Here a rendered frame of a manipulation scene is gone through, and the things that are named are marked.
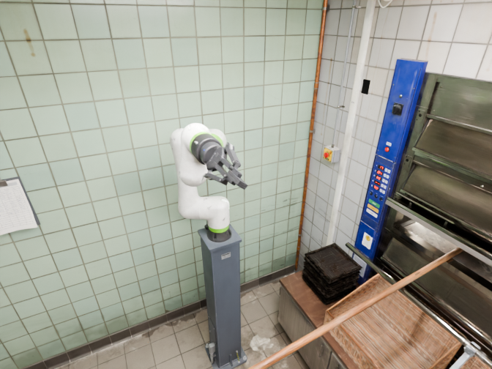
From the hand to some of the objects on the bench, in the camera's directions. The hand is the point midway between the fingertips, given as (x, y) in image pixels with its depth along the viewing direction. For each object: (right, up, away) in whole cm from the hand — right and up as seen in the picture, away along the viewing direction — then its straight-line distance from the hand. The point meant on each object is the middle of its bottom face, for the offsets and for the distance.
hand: (236, 179), depth 78 cm
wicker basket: (+86, -100, +104) cm, 168 cm away
